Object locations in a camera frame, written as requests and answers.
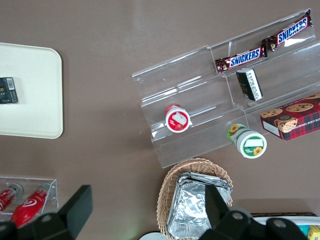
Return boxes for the stack of aluminium foil trays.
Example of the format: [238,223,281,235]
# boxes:
[166,171,233,240]

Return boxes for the light wicker basket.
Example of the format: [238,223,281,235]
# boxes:
[156,157,234,238]

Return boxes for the Snickers chocolate bar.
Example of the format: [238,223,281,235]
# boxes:
[214,46,268,75]
[261,9,313,52]

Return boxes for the small black and white box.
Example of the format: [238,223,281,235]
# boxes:
[235,67,264,102]

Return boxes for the white rectangular snack tray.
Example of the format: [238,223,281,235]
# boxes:
[251,216,320,240]

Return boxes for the small black box gold print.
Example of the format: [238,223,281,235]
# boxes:
[0,76,19,105]

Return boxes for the red plaid cookie box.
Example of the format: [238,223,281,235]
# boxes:
[259,91,320,141]

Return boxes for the clear acrylic stepped snack shelf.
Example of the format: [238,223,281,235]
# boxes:
[131,8,320,168]

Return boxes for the red cola bottle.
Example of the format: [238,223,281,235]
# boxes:
[0,183,25,215]
[9,183,52,229]

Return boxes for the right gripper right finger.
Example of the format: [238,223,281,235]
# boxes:
[204,184,230,230]

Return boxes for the yellow snack packet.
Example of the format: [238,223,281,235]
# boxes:
[306,224,320,240]

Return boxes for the red lid yogurt cup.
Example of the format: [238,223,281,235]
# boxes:
[164,103,193,133]

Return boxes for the cream plastic serving tray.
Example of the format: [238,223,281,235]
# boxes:
[0,42,63,140]

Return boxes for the green sunflower yogurt cup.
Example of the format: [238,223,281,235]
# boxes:
[226,123,268,160]

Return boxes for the clear acrylic bottle rack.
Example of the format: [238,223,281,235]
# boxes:
[0,176,60,222]

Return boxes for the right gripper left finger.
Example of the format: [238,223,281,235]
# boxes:
[57,184,94,237]

